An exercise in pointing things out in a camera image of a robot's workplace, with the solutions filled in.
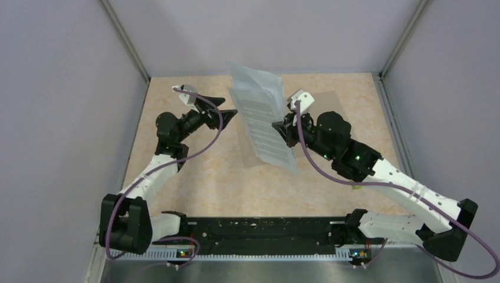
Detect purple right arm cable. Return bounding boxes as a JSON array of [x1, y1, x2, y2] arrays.
[[294, 100, 500, 280]]

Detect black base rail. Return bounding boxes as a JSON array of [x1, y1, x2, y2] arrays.
[[173, 216, 384, 255]]

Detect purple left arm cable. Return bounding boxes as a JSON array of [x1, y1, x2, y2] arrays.
[[105, 87, 224, 270]]

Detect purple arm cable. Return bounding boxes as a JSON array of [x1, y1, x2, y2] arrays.
[[105, 87, 224, 270], [294, 100, 500, 280]]

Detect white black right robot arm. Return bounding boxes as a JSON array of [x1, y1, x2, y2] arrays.
[[301, 111, 478, 262]]

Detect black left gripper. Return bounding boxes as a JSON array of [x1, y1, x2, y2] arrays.
[[176, 94, 237, 142]]

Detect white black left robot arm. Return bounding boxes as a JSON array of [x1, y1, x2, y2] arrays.
[[99, 93, 237, 255]]

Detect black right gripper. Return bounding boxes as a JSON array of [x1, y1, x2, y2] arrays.
[[272, 108, 335, 162]]

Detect white slotted cable duct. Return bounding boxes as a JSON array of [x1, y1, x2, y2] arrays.
[[119, 246, 353, 262]]

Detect printed white paper sheets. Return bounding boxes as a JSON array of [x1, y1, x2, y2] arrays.
[[228, 88, 298, 174]]

